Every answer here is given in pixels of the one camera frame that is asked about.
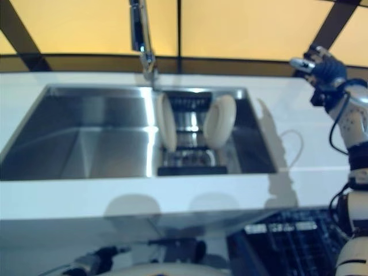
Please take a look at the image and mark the black silver robot left hand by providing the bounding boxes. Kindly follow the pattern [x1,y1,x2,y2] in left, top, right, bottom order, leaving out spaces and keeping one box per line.
[94,245,131,265]

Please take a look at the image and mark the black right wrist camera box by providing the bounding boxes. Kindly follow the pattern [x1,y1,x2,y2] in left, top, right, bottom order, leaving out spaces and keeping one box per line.
[309,86,336,113]

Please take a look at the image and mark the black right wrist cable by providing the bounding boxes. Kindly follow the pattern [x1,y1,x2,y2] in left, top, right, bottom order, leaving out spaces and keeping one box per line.
[329,79,368,156]

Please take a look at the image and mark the cream round plate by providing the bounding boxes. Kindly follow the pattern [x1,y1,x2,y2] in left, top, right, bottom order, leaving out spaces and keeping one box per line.
[156,91,178,152]
[203,94,237,150]

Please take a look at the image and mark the stainless steel sink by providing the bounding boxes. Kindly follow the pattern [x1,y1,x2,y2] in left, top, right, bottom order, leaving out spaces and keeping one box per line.
[0,83,278,182]

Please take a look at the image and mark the dark wire dishwasher rack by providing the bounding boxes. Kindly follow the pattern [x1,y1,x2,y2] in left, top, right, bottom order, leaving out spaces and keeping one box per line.
[243,208,350,276]

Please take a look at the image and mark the white glossy cabinet front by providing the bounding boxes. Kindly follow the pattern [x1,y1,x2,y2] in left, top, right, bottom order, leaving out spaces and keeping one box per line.
[0,211,259,276]

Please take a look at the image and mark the dark window frame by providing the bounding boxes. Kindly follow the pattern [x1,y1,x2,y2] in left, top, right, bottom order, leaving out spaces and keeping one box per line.
[0,0,368,78]

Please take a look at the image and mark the chrome kitchen faucet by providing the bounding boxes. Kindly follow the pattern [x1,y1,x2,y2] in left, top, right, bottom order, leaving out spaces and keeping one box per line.
[128,0,159,86]

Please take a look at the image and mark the black silver robot right hand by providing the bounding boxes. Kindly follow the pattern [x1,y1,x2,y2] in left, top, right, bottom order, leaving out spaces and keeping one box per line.
[289,45,347,93]

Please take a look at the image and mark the black sink drying rack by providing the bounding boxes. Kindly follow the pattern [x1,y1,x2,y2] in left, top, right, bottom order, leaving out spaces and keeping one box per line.
[156,89,231,177]

